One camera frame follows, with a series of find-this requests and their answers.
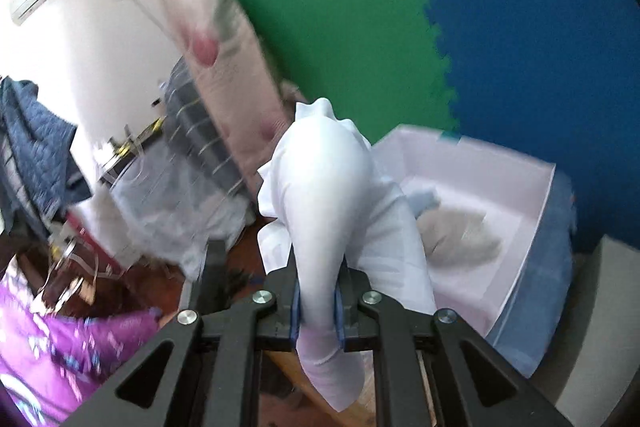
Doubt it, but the green foam mat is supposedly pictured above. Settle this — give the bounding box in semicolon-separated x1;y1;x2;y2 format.
240;0;459;142

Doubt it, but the white garment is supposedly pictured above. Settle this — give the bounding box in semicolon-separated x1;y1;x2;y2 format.
257;98;436;412

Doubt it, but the blue quilted jacket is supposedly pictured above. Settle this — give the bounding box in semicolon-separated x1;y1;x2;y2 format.
1;77;92;241

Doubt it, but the purple jacket sleeve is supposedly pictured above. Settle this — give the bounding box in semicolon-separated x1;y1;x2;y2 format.
1;271;160;426

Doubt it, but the white XINCCI shoe box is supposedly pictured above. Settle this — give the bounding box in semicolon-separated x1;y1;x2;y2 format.
372;126;555;335

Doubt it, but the blue checked cloth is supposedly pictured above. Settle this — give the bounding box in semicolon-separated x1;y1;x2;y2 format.
486;171;577;378

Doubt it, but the grey garment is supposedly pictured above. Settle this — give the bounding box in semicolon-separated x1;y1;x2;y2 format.
416;207;501;268

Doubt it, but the pink floral curtain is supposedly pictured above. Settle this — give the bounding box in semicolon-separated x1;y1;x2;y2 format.
162;0;303;194

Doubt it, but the blue foam mat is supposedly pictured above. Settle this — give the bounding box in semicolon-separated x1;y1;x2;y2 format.
427;0;639;250

